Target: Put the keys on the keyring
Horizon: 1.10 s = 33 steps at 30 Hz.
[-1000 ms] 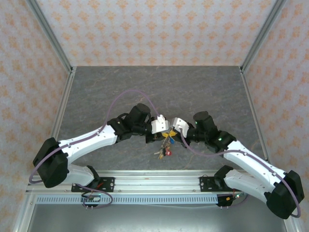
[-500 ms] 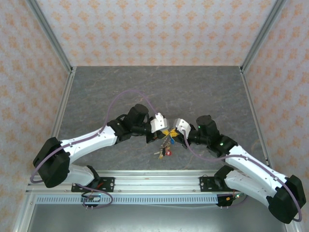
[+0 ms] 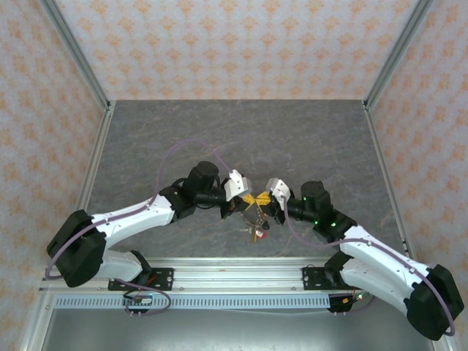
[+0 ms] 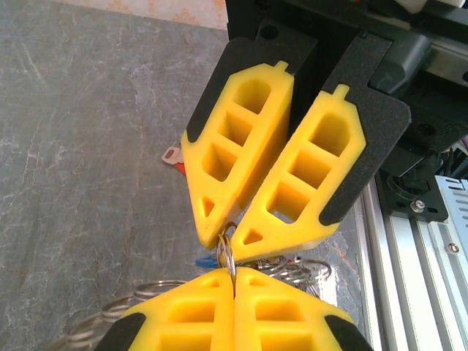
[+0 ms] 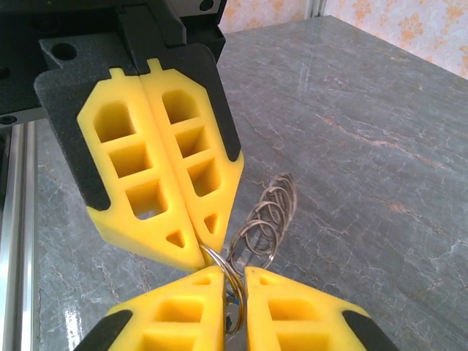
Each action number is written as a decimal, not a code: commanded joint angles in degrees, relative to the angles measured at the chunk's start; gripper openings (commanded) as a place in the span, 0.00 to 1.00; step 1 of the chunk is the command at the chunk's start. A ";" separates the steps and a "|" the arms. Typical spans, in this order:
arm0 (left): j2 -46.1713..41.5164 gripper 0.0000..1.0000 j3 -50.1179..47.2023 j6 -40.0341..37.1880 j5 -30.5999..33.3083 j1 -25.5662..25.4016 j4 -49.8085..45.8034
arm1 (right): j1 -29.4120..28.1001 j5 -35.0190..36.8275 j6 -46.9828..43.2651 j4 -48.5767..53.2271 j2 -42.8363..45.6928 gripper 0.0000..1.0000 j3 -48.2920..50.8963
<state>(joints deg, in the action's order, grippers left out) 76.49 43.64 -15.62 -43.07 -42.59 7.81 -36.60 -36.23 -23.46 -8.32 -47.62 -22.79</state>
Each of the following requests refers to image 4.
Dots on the blue key tag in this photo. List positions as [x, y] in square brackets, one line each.
[204, 262]

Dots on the large round metal keyring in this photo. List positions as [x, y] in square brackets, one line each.
[300, 274]

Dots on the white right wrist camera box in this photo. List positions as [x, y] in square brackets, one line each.
[413, 4]

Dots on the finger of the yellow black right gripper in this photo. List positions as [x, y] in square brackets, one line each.
[365, 164]
[270, 146]

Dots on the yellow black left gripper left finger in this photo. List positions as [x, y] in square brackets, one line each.
[190, 296]

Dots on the black mount plate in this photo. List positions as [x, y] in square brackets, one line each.
[402, 197]

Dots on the red key tag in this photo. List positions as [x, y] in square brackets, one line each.
[172, 155]

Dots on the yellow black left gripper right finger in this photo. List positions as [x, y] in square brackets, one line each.
[285, 296]

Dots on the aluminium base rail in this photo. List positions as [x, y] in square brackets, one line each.
[409, 274]

